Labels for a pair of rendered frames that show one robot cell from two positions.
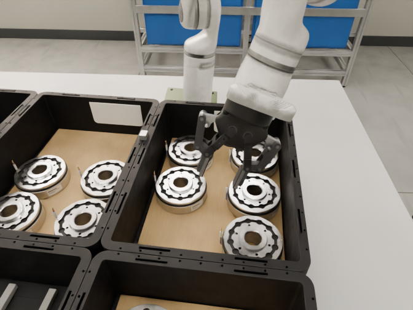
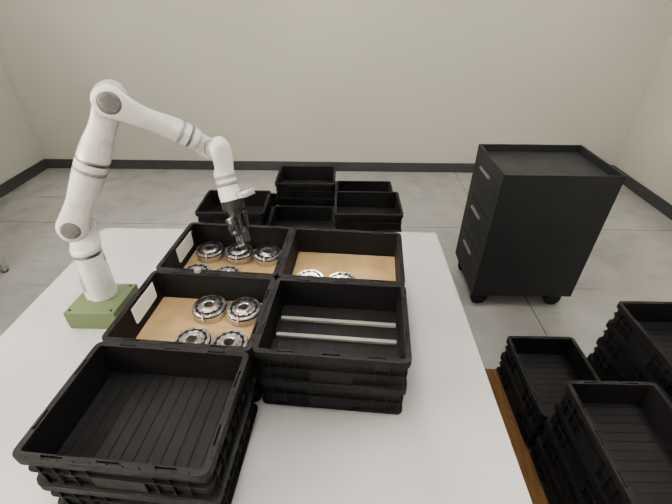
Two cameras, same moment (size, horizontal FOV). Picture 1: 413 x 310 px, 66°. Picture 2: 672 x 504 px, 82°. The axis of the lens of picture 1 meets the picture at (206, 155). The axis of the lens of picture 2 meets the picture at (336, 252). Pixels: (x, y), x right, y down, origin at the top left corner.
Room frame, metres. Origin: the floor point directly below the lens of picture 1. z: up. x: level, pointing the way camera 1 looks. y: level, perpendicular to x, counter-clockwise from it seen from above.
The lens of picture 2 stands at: (0.10, 1.11, 1.69)
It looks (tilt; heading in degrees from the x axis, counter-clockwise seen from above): 35 degrees down; 268
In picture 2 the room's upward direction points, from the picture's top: straight up
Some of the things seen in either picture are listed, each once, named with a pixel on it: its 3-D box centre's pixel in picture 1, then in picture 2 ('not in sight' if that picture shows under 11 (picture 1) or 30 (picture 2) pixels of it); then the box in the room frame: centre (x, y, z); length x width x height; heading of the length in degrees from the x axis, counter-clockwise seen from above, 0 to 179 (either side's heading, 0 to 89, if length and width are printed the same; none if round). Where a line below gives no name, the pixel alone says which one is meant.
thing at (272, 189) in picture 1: (254, 192); (239, 250); (0.42, -0.09, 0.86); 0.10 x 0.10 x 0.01
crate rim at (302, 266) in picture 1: (216, 166); (229, 249); (0.43, -0.02, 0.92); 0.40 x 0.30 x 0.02; 173
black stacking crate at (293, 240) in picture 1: (215, 185); (231, 260); (0.43, -0.02, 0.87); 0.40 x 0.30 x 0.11; 173
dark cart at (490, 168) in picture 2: not in sight; (521, 229); (-1.10, -0.86, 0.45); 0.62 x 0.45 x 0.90; 177
